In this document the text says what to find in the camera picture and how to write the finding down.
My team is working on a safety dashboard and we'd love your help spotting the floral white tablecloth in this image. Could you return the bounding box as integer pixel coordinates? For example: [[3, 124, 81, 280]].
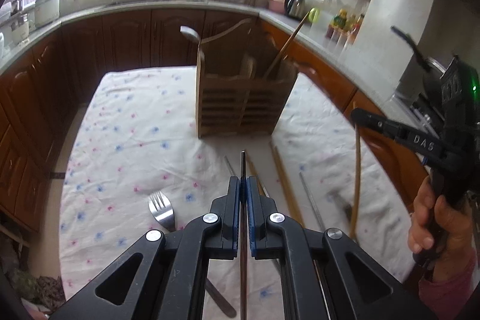
[[60, 66, 415, 320]]

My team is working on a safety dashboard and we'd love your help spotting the white rice cooker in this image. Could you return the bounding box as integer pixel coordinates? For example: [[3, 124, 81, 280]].
[[34, 0, 61, 29]]

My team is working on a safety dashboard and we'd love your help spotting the small white kitchen appliance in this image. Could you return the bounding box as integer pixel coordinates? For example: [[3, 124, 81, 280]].
[[9, 12, 31, 44]]

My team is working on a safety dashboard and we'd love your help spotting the metal chopstick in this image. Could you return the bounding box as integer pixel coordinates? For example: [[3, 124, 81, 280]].
[[240, 151, 249, 320], [299, 172, 326, 231]]

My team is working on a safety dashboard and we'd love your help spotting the metal fork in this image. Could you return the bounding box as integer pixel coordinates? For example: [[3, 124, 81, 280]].
[[148, 191, 237, 319]]

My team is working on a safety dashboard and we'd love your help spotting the person's right forearm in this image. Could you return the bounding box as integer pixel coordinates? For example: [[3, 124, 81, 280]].
[[417, 253, 480, 320]]

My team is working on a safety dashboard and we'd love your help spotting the wooden utensil holder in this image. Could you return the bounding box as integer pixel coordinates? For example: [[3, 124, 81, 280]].
[[195, 17, 299, 139]]

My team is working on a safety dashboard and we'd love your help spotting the steel electric kettle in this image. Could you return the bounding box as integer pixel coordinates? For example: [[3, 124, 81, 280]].
[[284, 0, 305, 19]]

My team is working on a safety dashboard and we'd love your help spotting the grey kitchen countertop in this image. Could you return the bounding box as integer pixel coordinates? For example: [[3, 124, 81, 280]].
[[0, 0, 445, 127]]

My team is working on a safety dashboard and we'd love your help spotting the red lidded spice jar set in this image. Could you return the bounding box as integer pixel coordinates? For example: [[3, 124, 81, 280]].
[[325, 14, 365, 47]]

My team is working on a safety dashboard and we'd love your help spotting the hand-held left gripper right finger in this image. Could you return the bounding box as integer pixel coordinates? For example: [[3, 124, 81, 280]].
[[247, 175, 437, 320]]

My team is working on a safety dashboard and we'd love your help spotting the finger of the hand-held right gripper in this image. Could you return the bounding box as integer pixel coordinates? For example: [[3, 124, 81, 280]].
[[351, 108, 446, 166]]

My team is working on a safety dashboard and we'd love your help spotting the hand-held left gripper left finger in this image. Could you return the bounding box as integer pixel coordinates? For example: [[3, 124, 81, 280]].
[[49, 175, 241, 320]]

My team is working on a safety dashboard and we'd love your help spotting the yellow oil bottle green cap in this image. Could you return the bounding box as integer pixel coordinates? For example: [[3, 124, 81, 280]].
[[332, 9, 348, 39]]

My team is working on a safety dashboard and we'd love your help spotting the wooden chopstick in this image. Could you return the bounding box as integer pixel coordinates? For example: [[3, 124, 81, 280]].
[[262, 9, 312, 79], [246, 160, 270, 199], [269, 141, 305, 228], [349, 102, 364, 243]]

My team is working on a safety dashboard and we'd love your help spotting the metal spoon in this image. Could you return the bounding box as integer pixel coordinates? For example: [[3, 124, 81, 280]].
[[180, 25, 205, 60]]

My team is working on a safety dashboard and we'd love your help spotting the person's right hand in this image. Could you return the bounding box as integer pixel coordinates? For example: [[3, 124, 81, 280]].
[[408, 177, 479, 270]]

